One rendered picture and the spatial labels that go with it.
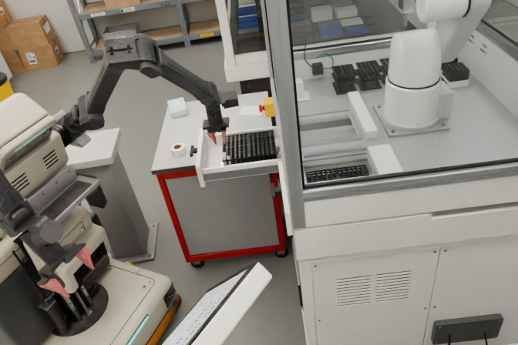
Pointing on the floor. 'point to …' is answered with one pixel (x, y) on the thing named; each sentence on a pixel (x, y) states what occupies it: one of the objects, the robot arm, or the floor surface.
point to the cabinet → (413, 295)
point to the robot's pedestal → (115, 198)
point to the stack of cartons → (28, 42)
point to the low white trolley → (217, 192)
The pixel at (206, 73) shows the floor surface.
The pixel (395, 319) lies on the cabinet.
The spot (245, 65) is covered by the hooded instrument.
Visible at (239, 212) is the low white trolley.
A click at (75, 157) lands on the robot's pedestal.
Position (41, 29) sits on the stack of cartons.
